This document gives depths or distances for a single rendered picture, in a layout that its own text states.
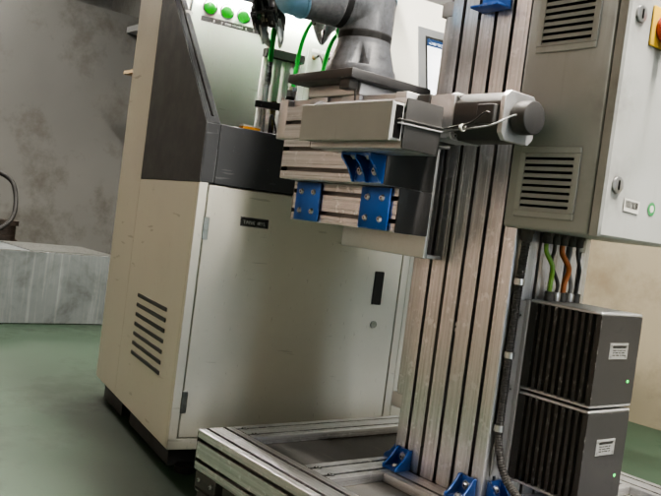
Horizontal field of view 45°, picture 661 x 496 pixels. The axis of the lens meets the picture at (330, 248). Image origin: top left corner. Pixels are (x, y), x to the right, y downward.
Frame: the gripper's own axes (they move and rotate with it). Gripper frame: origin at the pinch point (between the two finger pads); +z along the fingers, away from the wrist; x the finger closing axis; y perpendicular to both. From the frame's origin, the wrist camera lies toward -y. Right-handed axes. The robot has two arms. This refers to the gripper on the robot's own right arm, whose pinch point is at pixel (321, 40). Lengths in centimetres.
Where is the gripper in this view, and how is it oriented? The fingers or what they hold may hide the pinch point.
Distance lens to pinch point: 236.8
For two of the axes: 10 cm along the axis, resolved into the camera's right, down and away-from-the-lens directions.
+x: 8.7, 1.0, 4.9
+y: 4.8, 0.9, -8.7
